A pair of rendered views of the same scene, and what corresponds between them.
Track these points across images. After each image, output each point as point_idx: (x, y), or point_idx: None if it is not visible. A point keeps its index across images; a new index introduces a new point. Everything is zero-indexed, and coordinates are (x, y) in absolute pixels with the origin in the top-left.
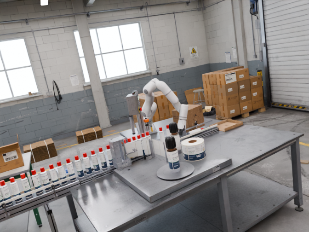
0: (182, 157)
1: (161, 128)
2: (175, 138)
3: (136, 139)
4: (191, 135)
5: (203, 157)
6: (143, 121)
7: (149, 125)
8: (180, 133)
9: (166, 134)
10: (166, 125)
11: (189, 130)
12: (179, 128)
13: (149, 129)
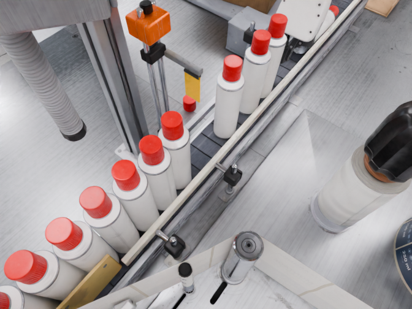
0: (391, 269)
1: (240, 67)
2: (392, 198)
3: (53, 30)
4: (312, 54)
5: None
6: (121, 25)
7: (173, 60)
8: (287, 54)
9: (170, 10)
10: (259, 38)
11: (269, 7)
12: (290, 32)
13: (164, 75)
